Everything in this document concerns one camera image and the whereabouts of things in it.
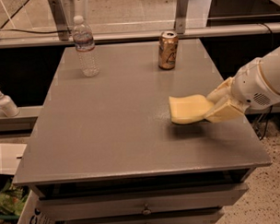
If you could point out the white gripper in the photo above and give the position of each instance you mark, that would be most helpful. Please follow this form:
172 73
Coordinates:
251 86

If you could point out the yellow sponge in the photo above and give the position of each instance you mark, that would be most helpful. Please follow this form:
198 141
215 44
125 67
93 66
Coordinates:
190 109

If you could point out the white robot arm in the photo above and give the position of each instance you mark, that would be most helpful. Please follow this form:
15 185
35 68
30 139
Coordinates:
256 85

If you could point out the orange soda can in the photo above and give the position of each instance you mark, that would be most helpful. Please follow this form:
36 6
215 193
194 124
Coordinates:
168 47

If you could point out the grey drawer cabinet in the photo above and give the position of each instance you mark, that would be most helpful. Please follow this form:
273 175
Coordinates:
111 134

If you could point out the lower drawer with knob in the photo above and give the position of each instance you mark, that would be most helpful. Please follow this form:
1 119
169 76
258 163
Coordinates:
197 216

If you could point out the drawer with knob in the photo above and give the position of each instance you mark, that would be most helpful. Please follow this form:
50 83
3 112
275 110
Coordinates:
108 206
197 216

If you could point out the clear plastic water bottle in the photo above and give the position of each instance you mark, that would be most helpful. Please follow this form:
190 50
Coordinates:
85 47

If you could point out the upper drawer with knob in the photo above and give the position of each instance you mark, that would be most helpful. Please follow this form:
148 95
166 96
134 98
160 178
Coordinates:
108 206

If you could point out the white pump dispenser bottle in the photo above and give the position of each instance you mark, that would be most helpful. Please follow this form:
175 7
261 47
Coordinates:
7 106

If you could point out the white cardboard box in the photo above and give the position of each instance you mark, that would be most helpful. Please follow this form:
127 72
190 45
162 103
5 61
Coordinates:
31 214

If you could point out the green snack bag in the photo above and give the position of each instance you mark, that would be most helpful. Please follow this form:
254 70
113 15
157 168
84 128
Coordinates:
12 199

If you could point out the metal rail frame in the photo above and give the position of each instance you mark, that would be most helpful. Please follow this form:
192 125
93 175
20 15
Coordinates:
29 23

